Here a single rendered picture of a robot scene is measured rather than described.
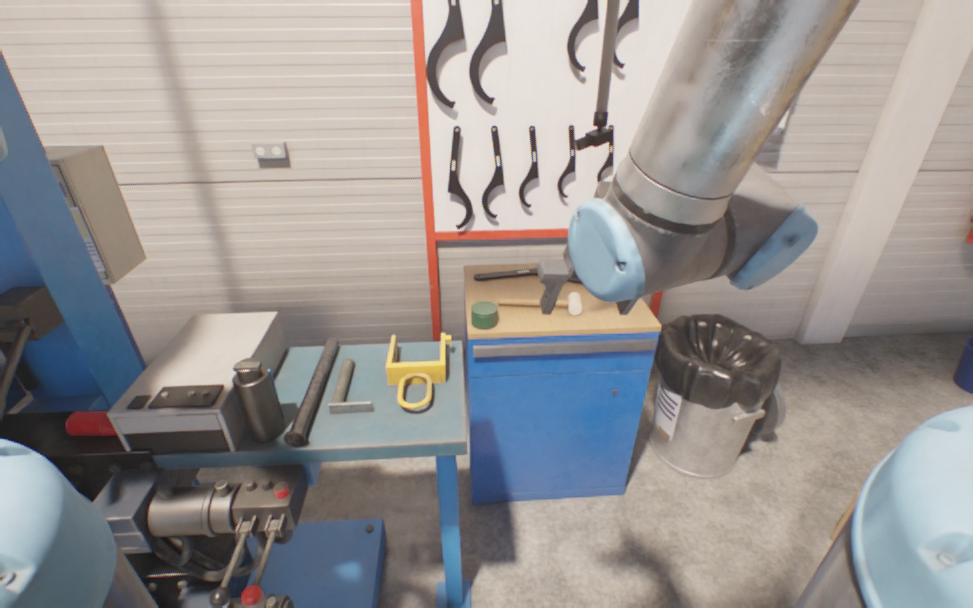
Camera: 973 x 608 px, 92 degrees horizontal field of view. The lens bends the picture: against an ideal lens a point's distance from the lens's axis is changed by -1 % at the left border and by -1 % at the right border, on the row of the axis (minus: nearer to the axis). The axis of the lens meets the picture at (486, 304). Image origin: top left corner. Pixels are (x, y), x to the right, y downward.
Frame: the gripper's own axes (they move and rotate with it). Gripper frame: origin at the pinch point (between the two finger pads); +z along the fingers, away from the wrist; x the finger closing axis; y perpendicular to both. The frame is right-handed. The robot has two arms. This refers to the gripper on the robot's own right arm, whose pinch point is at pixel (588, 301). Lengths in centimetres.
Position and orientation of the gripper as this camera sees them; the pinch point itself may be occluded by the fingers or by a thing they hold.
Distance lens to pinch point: 77.5
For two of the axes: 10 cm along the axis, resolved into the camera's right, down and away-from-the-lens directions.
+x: 9.8, 0.1, 2.2
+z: -1.8, 6.0, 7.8
